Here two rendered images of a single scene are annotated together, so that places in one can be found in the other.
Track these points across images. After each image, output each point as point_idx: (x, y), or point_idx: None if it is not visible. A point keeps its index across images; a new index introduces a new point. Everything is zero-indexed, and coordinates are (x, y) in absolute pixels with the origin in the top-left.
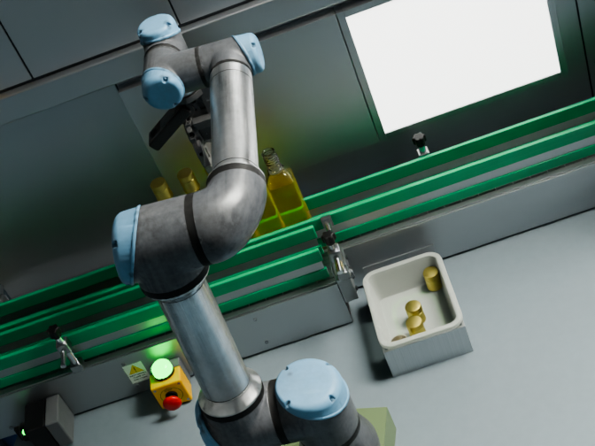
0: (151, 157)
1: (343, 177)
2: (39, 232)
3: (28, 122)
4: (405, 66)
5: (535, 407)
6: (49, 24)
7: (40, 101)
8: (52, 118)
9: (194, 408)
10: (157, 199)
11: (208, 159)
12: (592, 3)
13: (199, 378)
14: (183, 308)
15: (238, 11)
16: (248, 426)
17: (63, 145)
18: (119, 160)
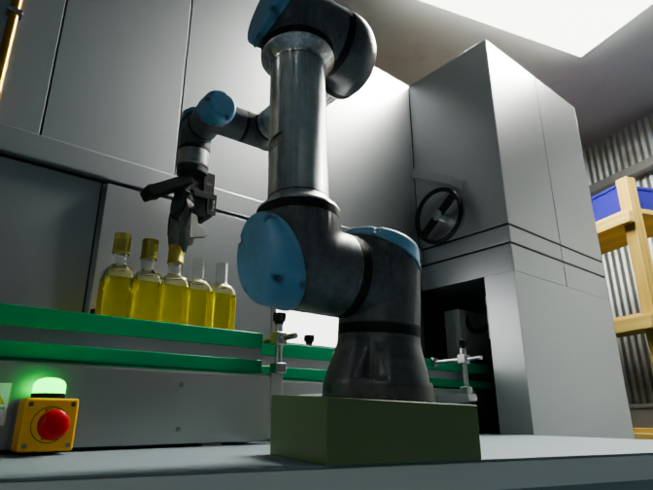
0: (87, 265)
1: None
2: None
3: (3, 165)
4: None
5: (519, 445)
6: (85, 111)
7: (37, 148)
8: (28, 176)
9: (76, 455)
10: (114, 249)
11: (190, 222)
12: None
13: (293, 151)
14: (315, 62)
15: (219, 189)
16: (334, 229)
17: (17, 205)
18: (56, 251)
